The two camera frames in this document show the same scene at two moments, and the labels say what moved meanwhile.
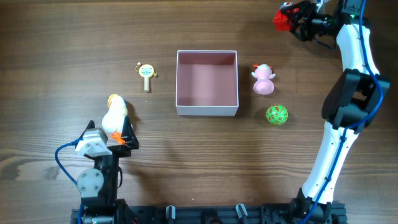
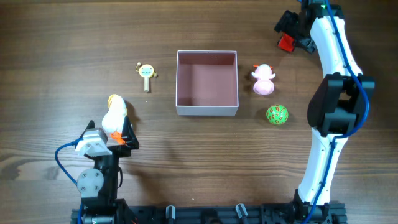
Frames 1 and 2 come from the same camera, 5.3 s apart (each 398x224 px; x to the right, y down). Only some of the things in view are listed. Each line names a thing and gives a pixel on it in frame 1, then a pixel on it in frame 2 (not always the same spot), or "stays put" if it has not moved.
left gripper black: x=116 y=149 stays put
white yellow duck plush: x=112 y=120 stays put
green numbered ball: x=277 y=114 stays put
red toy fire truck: x=282 y=22 to x=286 y=43
